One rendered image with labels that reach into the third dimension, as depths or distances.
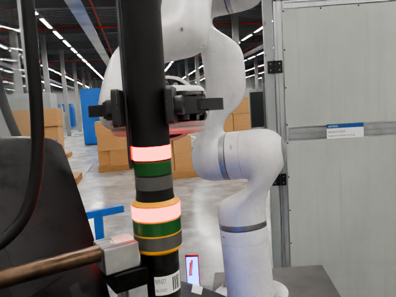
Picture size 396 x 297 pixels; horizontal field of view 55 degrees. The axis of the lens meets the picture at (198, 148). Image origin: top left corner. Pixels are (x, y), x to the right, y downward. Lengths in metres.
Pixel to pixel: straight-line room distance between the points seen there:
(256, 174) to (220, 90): 0.21
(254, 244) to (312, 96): 1.37
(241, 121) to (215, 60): 7.58
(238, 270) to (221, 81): 0.45
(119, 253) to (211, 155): 0.61
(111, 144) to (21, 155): 9.06
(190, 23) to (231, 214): 0.48
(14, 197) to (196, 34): 0.38
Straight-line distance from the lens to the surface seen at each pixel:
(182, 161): 7.87
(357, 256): 2.43
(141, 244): 0.34
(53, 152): 0.45
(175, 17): 0.64
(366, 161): 2.30
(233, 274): 0.97
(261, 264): 0.96
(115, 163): 9.53
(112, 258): 0.32
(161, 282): 0.35
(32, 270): 0.32
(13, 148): 0.44
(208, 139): 0.91
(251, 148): 0.89
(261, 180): 0.89
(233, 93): 0.90
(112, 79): 0.57
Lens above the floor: 1.47
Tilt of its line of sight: 6 degrees down
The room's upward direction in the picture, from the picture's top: 4 degrees counter-clockwise
